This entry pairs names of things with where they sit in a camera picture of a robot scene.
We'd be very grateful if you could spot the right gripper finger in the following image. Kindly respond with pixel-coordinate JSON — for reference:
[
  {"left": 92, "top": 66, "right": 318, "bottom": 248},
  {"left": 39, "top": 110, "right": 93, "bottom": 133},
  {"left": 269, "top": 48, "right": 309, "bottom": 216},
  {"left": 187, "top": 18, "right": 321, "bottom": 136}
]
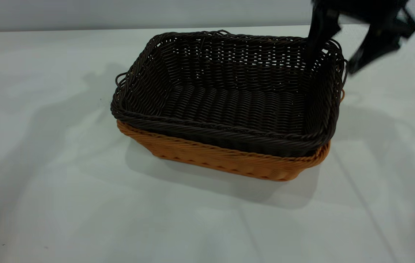
[
  {"left": 305, "top": 3, "right": 342, "bottom": 70},
  {"left": 346, "top": 24, "right": 401, "bottom": 75}
]

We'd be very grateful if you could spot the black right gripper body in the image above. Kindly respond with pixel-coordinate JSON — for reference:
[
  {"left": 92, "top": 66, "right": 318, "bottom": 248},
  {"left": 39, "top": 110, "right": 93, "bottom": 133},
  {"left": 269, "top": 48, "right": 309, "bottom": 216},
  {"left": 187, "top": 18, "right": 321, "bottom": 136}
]
[{"left": 311, "top": 0, "right": 415, "bottom": 38}]

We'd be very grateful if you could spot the dark brown wicker basket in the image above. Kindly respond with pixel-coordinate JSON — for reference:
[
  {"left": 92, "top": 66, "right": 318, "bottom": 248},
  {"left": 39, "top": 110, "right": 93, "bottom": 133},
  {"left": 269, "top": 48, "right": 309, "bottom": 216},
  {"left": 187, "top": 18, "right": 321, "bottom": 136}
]
[{"left": 110, "top": 30, "right": 348, "bottom": 158}]

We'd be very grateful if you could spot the orange wicker basket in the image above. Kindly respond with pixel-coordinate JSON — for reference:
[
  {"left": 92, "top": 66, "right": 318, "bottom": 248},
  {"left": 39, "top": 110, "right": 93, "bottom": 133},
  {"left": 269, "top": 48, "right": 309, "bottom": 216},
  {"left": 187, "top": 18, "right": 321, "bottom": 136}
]
[{"left": 117, "top": 89, "right": 346, "bottom": 182}]

